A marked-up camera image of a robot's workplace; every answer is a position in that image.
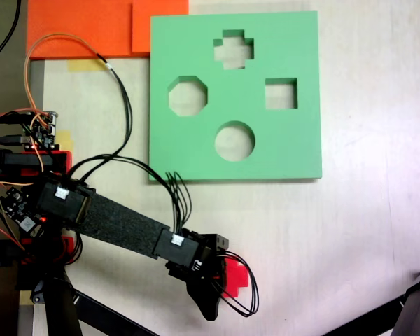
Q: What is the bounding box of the red cross columnar block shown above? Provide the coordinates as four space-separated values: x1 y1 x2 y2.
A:
219 258 250 299

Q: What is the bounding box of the green shape hole board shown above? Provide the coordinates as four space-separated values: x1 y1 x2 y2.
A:
148 10 323 183

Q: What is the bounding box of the short yellow tape piece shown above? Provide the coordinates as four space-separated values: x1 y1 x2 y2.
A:
57 131 74 152

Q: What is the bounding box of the black circuit board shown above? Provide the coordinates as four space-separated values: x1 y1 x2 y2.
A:
0 187 45 239

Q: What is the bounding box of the black red table clamp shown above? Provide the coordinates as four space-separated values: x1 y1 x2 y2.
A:
0 237 76 267
0 147 74 176

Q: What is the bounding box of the green circuit board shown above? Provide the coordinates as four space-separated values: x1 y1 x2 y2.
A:
22 111 61 151

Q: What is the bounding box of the long yellow tape strip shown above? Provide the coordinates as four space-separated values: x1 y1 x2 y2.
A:
66 58 109 73

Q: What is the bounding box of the textured orange flat plate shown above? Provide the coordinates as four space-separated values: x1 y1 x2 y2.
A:
26 0 134 60

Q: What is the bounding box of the black gripper wire loop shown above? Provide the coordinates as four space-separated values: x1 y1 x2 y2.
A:
209 250 260 318

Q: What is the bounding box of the black arm wire bundle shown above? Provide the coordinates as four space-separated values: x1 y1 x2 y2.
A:
68 155 194 239

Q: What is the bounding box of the black USB cable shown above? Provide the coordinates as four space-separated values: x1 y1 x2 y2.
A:
0 134 32 146

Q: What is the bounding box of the thin red wire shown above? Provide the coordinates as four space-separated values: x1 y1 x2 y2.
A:
0 107 53 127

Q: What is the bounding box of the thin orange wire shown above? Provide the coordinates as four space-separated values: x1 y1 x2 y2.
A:
23 33 102 174

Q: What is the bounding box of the thick black cable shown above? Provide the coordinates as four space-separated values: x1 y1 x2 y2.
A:
0 0 22 102

